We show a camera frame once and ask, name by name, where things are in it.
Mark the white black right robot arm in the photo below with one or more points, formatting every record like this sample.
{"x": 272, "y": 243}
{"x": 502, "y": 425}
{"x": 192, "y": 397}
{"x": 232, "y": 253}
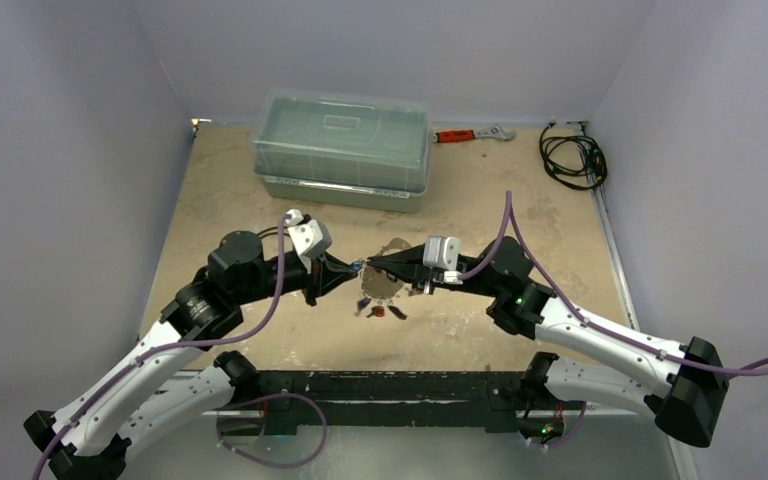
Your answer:
{"x": 678, "y": 385}

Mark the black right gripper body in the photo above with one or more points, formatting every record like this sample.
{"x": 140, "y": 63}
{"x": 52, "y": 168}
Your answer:
{"x": 427, "y": 273}

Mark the red handled adjustable wrench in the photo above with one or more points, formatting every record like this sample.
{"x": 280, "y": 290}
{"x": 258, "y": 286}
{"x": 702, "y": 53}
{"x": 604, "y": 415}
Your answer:
{"x": 495, "y": 132}

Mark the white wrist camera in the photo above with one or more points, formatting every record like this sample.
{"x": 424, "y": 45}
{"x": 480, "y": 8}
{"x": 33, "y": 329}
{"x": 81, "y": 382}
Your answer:
{"x": 310, "y": 238}
{"x": 441, "y": 258}

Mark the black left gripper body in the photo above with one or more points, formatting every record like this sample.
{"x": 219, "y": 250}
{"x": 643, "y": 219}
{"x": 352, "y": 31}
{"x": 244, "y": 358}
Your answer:
{"x": 311, "y": 283}

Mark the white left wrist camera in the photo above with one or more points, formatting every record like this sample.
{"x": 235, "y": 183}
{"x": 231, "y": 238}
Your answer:
{"x": 310, "y": 238}

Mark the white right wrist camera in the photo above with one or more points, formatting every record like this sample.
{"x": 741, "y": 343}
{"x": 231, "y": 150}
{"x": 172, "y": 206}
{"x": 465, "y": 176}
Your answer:
{"x": 441, "y": 258}

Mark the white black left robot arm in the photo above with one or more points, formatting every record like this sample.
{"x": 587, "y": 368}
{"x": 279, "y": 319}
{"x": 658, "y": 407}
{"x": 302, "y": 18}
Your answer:
{"x": 186, "y": 364}

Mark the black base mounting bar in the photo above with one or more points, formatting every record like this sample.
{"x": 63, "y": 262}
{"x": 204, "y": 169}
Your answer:
{"x": 390, "y": 397}

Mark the green clear-lid storage box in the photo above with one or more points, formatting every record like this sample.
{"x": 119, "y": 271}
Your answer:
{"x": 343, "y": 149}

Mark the metal keyring plate with keys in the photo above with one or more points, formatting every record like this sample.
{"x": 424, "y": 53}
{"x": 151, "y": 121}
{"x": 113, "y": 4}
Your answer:
{"x": 378, "y": 293}

